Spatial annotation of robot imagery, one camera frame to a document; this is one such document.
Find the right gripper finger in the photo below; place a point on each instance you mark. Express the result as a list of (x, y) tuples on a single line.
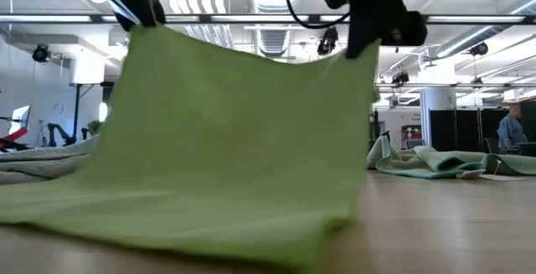
[(356, 35), (372, 31)]

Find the computer monitor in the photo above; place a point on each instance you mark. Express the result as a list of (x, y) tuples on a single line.
[(20, 119)]

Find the pale mint green towel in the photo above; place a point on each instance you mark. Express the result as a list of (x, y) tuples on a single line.
[(444, 161)]

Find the white towel label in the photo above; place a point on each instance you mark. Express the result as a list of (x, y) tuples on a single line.
[(502, 177)]

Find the person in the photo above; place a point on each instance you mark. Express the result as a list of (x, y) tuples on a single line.
[(508, 129)]

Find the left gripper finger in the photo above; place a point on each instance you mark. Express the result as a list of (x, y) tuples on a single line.
[(132, 1), (158, 10)]

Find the black overhead camera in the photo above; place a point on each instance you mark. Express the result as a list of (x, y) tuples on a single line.
[(327, 41)]

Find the black background robot arm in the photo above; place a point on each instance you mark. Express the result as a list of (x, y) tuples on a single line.
[(54, 133)]

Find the white round column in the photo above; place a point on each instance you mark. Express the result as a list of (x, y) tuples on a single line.
[(437, 98)]

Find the grey waffle weave towel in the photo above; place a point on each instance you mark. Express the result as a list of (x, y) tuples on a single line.
[(37, 161)]

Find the black ceiling spotlight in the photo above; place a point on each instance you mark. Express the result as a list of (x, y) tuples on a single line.
[(41, 53), (478, 49)]

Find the green background plant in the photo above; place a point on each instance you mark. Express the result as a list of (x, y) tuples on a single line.
[(95, 126)]

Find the lime green microfiber towel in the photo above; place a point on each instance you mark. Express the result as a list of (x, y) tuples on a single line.
[(230, 148)]

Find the black partition wall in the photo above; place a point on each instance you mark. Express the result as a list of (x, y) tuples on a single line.
[(460, 129)]

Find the black background rig stand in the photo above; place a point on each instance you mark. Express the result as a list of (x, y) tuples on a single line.
[(77, 110)]

